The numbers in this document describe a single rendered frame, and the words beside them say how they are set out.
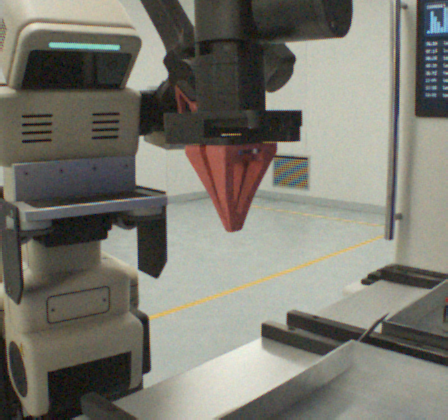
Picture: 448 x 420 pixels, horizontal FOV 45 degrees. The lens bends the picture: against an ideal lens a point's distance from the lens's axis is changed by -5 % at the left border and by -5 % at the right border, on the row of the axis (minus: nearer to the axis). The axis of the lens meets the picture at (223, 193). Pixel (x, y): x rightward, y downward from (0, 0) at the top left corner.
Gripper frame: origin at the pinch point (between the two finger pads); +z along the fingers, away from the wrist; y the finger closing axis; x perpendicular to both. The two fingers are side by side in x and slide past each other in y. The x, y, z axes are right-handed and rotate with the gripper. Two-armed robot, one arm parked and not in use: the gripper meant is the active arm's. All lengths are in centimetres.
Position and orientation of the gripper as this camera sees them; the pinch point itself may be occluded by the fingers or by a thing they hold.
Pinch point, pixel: (233, 221)
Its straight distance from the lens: 47.2
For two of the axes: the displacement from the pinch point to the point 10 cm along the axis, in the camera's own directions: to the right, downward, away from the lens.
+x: 6.9, -1.1, 7.2
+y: 7.3, 0.7, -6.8
